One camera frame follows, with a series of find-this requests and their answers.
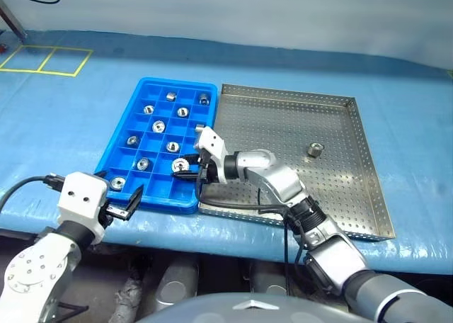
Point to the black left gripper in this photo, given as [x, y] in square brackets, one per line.
[117, 211]

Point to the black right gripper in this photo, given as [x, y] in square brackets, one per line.
[209, 172]

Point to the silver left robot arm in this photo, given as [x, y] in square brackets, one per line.
[32, 266]

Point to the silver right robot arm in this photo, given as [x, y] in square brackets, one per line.
[283, 181]

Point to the blue compartment tray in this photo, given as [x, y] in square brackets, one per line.
[159, 186]

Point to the blue table cover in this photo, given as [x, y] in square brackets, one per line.
[70, 124]

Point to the perforated metal tray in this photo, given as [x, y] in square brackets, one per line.
[283, 117]

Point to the dark grey rounded shape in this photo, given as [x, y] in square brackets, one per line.
[175, 284]
[265, 280]

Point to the metal nut on metal tray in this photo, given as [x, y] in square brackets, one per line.
[315, 150]

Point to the grey rounded robot chest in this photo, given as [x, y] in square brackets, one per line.
[212, 309]

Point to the white backdrop sheet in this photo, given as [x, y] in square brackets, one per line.
[247, 11]

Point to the grey metal stand leg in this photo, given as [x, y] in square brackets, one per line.
[14, 23]

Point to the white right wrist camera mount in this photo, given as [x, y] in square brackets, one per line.
[212, 140]

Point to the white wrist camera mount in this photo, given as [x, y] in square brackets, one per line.
[212, 140]
[83, 195]

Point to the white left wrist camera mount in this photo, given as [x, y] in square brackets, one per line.
[83, 195]

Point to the grey wrapped post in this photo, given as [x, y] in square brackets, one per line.
[127, 298]

